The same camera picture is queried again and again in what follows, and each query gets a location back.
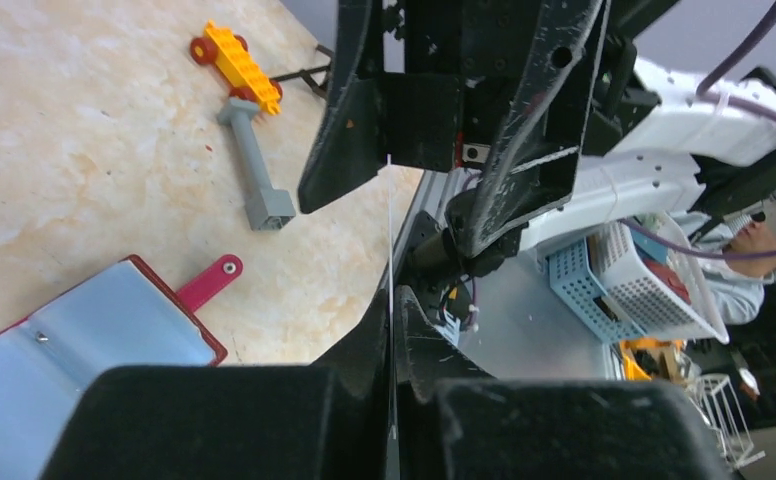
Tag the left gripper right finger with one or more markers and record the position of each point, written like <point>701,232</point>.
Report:
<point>458,422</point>

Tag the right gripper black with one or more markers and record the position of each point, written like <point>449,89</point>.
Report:
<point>522,86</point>

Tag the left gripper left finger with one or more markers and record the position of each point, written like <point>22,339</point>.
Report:
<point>324,420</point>

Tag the red leather card holder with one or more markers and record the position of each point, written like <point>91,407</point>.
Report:
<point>124,315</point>

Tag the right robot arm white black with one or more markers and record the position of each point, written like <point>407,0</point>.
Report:
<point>709,146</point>

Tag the blue plastic mesh basket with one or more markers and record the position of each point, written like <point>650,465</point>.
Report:
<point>572,279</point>

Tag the black mini tripod stand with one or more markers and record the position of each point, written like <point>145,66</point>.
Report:
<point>316,78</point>

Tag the grey plastic toy beam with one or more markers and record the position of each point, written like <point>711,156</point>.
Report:
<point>267,207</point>

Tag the white plastic mesh basket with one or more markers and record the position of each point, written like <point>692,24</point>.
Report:
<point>682,308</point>

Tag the yellow toy brick car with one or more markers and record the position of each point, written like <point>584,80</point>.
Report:
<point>228,53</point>

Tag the person in grey shirt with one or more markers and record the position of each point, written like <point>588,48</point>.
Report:
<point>738,279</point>

